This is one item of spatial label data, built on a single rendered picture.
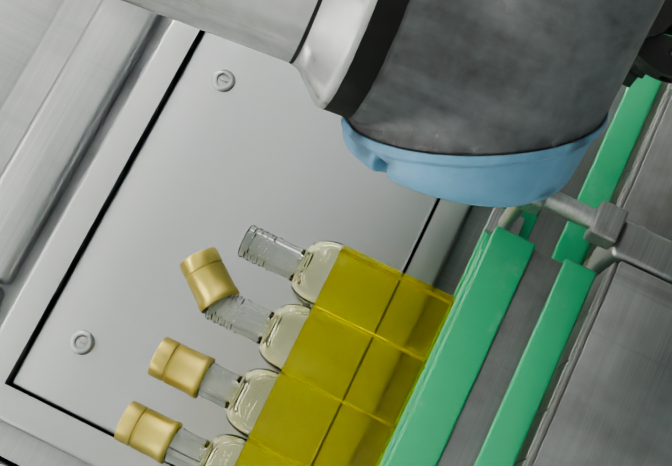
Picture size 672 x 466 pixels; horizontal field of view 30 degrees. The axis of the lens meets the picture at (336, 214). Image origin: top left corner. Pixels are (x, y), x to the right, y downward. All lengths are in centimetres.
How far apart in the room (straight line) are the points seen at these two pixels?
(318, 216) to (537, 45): 64
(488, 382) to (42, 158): 52
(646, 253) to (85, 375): 52
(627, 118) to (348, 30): 54
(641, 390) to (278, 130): 47
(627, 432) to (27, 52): 71
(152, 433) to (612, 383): 36
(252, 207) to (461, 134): 62
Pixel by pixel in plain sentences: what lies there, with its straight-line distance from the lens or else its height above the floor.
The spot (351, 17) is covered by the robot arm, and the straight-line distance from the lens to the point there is 55.
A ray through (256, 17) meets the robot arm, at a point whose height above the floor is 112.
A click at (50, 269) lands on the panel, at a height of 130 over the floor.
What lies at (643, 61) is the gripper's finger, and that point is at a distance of 83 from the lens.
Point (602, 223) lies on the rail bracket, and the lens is 90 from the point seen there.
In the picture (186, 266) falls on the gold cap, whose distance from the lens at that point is 103.
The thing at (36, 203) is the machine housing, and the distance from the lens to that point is 120.
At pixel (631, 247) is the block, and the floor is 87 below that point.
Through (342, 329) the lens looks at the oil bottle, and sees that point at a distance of 100.
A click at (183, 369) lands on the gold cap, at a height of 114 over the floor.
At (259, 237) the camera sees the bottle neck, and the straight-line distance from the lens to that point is 103.
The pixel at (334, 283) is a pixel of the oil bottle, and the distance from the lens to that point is 101.
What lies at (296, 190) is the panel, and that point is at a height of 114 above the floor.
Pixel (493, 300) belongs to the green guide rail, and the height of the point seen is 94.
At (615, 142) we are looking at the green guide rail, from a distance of 106.
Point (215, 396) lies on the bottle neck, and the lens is 101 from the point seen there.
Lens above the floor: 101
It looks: 4 degrees up
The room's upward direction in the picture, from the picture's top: 65 degrees counter-clockwise
